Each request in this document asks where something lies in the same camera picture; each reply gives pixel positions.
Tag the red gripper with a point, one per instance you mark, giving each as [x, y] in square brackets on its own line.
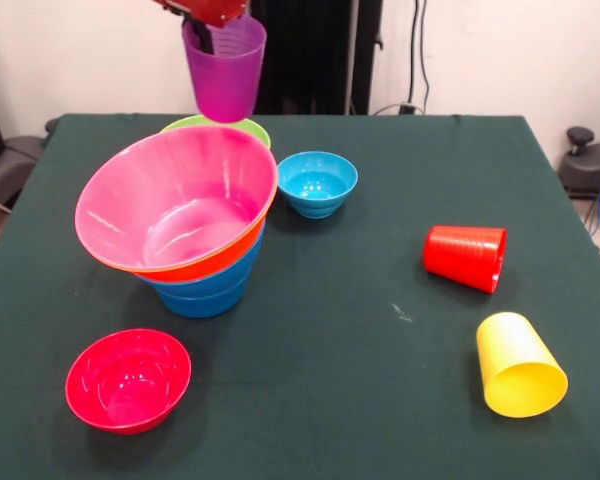
[205, 10]

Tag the purple cup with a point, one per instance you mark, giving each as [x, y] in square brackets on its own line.
[227, 85]

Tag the large pink bowl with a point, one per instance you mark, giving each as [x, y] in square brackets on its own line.
[170, 200]

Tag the large orange bowl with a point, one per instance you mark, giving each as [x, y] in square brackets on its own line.
[205, 266]

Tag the large blue bowl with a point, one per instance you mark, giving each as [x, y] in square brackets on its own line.
[235, 272]

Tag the red cup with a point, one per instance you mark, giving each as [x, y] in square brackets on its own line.
[462, 257]

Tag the green bowl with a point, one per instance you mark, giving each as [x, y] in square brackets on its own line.
[256, 131]

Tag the small light blue bowl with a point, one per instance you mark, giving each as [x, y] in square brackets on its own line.
[320, 182]

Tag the ribbed blue bowl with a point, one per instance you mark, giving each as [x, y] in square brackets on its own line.
[200, 306]

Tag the dark green tablecloth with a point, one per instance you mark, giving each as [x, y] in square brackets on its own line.
[330, 300]

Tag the small crimson bowl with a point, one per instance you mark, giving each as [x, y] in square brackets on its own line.
[127, 382]

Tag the yellow cup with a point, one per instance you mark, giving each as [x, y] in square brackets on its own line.
[520, 370]

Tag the black pedestal leg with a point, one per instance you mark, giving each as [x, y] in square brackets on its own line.
[590, 165]
[10, 165]

